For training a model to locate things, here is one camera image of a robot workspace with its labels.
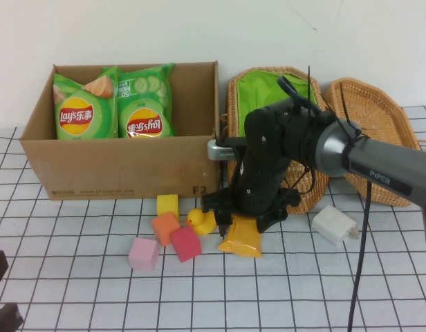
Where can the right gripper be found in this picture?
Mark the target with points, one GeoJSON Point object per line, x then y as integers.
{"type": "Point", "coordinates": [261, 173]}

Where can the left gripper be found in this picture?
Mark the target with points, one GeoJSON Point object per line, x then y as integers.
{"type": "Point", "coordinates": [5, 320]}

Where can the yellow snack packet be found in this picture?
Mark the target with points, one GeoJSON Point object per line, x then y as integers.
{"type": "Point", "coordinates": [242, 242]}

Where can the green Lay's chips bag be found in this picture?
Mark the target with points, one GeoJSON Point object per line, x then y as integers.
{"type": "Point", "coordinates": [144, 110]}
{"type": "Point", "coordinates": [78, 114]}

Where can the yellow rubber duck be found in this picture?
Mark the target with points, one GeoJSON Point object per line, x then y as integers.
{"type": "Point", "coordinates": [201, 223]}

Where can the woven rattan basket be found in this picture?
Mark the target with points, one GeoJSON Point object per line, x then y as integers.
{"type": "Point", "coordinates": [230, 169]}

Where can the red foam cube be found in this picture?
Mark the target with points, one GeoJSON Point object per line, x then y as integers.
{"type": "Point", "coordinates": [186, 245]}

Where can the yellow foam cube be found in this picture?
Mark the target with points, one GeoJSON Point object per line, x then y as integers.
{"type": "Point", "coordinates": [168, 205]}

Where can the orange foam cube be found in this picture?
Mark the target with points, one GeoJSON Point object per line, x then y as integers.
{"type": "Point", "coordinates": [164, 228]}

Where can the pink foam cube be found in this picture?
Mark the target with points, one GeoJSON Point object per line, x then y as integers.
{"type": "Point", "coordinates": [143, 254]}

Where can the green fabric basket liner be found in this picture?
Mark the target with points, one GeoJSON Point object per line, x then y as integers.
{"type": "Point", "coordinates": [258, 90]}

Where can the black zip tie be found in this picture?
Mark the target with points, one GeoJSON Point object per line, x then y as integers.
{"type": "Point", "coordinates": [357, 134]}
{"type": "Point", "coordinates": [308, 86]}

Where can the brown cardboard box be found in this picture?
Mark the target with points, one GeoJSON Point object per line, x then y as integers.
{"type": "Point", "coordinates": [112, 166]}

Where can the woven rattan basket lid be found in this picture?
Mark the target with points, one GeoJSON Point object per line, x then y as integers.
{"type": "Point", "coordinates": [379, 103]}

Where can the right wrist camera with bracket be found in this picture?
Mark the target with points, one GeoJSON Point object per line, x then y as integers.
{"type": "Point", "coordinates": [220, 150]}

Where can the white USB wall charger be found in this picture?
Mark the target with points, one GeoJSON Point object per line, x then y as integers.
{"type": "Point", "coordinates": [332, 224]}

